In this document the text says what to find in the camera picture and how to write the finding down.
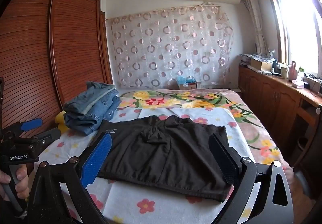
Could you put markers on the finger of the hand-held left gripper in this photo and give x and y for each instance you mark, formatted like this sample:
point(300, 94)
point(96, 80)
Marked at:
point(31, 123)
point(51, 134)

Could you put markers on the pink floral blanket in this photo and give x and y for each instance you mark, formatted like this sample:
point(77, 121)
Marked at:
point(201, 99)

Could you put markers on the blue plastic bag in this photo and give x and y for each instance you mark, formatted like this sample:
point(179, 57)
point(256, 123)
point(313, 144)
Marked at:
point(185, 80)

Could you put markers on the pink tissue box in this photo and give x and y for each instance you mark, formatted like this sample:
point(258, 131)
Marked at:
point(298, 83)

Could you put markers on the brown wooden wardrobe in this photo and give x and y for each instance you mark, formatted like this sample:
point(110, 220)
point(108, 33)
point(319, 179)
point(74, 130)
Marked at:
point(50, 50)

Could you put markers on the black pants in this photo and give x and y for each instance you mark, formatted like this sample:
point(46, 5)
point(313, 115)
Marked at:
point(161, 148)

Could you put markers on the window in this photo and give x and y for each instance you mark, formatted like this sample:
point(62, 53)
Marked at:
point(296, 20)

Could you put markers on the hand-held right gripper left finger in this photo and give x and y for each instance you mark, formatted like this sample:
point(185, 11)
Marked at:
point(97, 159)

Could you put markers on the green capped bottle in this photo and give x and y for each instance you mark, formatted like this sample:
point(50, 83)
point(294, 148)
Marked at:
point(301, 73)

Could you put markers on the yellow cloth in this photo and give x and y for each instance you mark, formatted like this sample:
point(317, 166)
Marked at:
point(61, 123)

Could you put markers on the brown wooden cabinet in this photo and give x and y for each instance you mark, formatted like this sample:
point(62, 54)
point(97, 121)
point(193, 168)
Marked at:
point(271, 98)

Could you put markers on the pale window curtain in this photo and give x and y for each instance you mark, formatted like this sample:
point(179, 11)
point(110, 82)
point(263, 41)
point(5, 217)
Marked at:
point(255, 17)

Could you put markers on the white flower print sheet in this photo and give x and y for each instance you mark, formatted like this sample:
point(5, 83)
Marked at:
point(140, 198)

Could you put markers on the plain cardboard box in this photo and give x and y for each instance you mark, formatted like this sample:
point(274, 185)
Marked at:
point(260, 64)

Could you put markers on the circle patterned wall cloth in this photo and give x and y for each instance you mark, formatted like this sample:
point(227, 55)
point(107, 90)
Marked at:
point(166, 45)

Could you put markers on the light blue folded jeans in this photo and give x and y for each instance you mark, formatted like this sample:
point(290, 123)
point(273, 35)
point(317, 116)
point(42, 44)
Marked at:
point(93, 95)

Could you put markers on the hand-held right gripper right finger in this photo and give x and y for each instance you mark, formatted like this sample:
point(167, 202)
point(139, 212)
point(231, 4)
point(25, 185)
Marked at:
point(227, 166)

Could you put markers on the dark blue folded jeans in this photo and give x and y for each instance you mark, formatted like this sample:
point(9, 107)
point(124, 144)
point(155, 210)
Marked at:
point(100, 115)

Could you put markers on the white jar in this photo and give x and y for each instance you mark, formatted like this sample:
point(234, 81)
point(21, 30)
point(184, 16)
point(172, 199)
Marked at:
point(284, 72)

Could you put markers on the person's left hand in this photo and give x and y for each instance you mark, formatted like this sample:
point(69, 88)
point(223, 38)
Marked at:
point(21, 181)

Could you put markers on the pink bottle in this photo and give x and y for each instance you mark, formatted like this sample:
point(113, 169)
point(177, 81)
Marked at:
point(292, 71)

